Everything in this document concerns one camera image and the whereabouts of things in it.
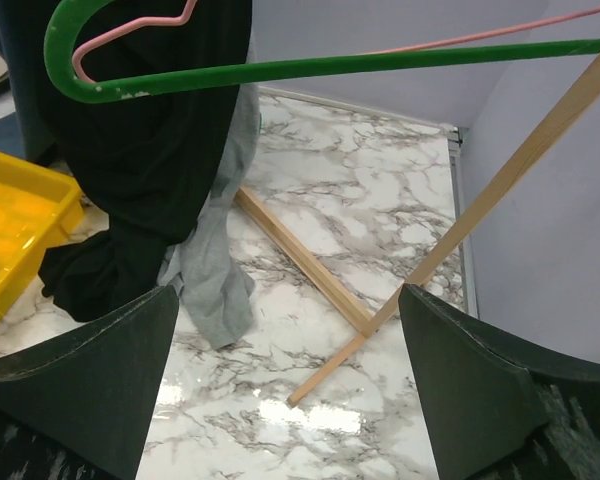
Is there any green velvet hanger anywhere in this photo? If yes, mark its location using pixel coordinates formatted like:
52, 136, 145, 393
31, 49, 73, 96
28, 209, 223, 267
44, 1, 600, 104

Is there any yellow plastic tray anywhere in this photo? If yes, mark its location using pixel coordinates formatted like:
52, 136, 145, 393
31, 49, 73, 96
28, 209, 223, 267
0, 152, 83, 321

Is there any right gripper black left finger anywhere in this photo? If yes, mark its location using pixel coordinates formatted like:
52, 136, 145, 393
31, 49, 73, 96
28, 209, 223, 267
0, 287, 178, 479

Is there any wooden clothes rack frame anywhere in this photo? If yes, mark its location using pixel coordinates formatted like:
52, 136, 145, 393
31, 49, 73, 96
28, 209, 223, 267
236, 48, 600, 407

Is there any pink wire hanger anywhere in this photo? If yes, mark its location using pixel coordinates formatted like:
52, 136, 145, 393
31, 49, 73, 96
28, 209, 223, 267
71, 0, 600, 83

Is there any navy blue garment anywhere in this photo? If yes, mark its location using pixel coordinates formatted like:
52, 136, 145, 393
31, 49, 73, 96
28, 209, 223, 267
0, 1, 58, 167

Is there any black tank top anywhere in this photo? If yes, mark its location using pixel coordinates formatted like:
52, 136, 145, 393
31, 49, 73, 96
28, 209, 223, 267
35, 1, 252, 322

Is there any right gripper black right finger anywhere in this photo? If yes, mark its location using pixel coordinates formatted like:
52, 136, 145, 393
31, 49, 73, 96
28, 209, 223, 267
399, 284, 600, 479

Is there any grey garment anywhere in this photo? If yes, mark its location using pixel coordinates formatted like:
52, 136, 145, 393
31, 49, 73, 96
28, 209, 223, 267
157, 84, 260, 350

